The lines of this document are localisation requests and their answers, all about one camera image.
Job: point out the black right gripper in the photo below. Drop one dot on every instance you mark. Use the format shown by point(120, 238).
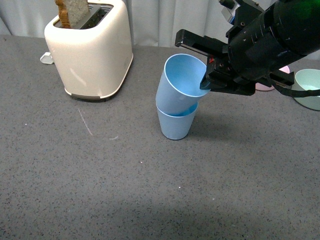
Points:
point(253, 52)

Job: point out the blue plastic cup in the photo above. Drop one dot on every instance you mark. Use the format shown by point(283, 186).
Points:
point(176, 127)
point(179, 85)

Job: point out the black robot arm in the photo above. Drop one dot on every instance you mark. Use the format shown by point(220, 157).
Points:
point(300, 29)

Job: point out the grey white curtain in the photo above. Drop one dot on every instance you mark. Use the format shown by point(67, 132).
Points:
point(152, 22)

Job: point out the cream white toaster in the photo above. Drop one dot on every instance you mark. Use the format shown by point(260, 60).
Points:
point(94, 58)

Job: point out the toast bread slice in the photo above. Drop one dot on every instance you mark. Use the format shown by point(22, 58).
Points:
point(70, 12)

